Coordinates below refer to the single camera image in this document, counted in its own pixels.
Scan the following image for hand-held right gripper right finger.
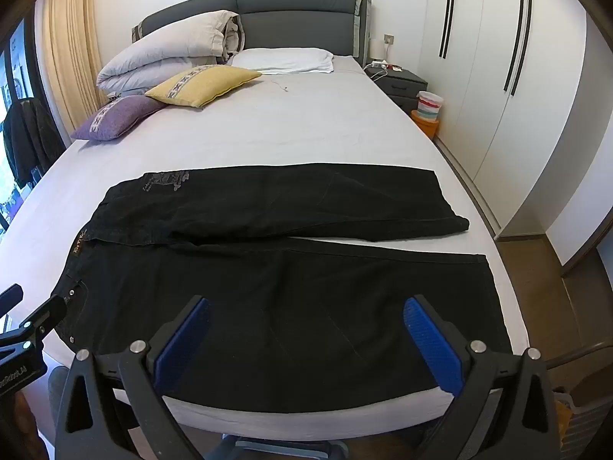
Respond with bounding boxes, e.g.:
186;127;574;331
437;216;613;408
402;294;562;460

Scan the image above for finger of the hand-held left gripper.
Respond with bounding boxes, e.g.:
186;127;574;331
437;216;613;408
7;296;69;346
0;285;25;317

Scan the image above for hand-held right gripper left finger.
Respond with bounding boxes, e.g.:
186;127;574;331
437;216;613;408
52;296;211;460

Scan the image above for black pants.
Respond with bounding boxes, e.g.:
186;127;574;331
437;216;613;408
55;163;513;415

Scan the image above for dark hanging jacket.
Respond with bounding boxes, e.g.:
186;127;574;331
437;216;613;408
2;98;65;187

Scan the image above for grey laundry basket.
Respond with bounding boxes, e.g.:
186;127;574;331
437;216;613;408
546;340;613;460

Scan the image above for purple patterned cushion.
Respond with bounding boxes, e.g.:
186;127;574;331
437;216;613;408
70;95;168;141

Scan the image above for orange box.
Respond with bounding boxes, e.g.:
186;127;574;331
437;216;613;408
411;110;440;141

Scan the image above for bed with white sheet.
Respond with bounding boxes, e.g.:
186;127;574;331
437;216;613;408
0;55;523;442

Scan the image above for striped plastic bucket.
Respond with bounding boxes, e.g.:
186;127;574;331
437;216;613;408
416;91;444;123

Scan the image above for beige curtain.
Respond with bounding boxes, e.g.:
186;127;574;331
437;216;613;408
42;0;103;145

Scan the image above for yellow patterned cushion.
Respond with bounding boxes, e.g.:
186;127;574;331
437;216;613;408
144;64;262;108

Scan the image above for dark grey nightstand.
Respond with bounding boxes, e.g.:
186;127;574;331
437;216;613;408
364;64;428;116

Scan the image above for white wardrobe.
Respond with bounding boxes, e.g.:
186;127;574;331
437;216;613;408
416;0;587;240

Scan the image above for folded grey duvet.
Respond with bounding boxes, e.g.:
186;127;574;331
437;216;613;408
97;10;246;97

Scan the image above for white pillow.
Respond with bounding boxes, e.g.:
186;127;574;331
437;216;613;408
231;48;334;76

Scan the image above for grey padded headboard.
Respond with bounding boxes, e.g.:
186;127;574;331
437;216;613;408
130;0;375;70

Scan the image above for black wardrobe handle strip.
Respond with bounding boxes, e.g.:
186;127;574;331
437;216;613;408
443;0;457;56
439;0;453;56
510;0;534;96
503;0;528;92

